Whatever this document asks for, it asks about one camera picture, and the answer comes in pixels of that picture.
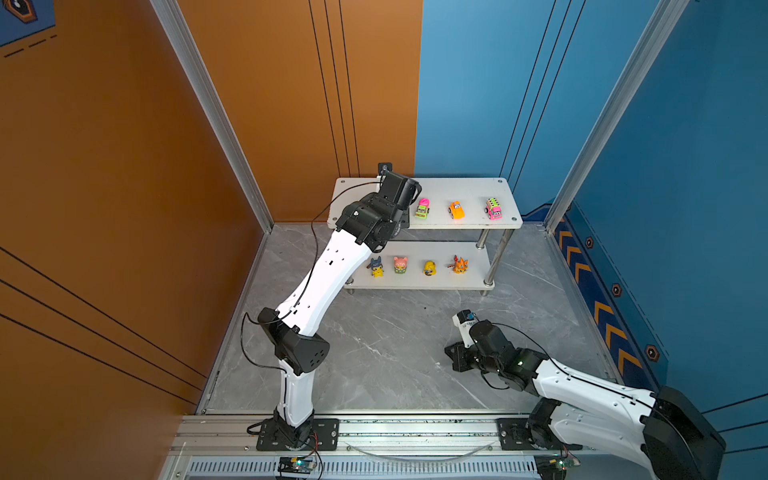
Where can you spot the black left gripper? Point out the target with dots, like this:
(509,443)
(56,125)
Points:
(404,220)

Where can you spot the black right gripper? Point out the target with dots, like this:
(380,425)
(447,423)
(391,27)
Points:
(457,359)

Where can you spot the orange toy car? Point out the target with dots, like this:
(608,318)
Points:
(456,210)

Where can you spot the pink green toy figure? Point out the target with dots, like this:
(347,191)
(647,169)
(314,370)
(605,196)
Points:
(400,265)

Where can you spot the yellow pikachu toy figure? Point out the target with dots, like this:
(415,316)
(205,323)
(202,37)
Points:
(375,267)

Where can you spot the orange dragon toy figure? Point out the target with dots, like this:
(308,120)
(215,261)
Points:
(459,265)

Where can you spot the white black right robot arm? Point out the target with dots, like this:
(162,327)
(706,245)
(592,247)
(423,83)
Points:
(661,430)

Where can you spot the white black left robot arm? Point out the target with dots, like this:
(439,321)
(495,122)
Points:
(363,228)

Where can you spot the white two-tier shelf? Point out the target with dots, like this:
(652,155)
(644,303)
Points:
(439,238)

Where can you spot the right green circuit board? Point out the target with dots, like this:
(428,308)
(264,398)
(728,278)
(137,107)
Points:
(555,467)

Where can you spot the green circuit board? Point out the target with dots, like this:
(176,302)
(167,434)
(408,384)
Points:
(297,467)
(555,467)

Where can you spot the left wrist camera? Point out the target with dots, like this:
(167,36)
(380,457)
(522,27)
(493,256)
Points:
(384,167)

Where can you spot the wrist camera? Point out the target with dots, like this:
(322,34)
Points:
(384,167)
(464,320)

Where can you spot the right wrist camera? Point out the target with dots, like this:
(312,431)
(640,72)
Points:
(464,320)

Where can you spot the left aluminium corner post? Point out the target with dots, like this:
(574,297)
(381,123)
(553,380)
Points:
(176,29)

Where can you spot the aluminium corner post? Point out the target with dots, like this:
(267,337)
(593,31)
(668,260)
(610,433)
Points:
(176,29)
(650,43)

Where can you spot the right aluminium corner post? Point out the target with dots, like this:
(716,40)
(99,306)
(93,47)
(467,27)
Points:
(650,43)

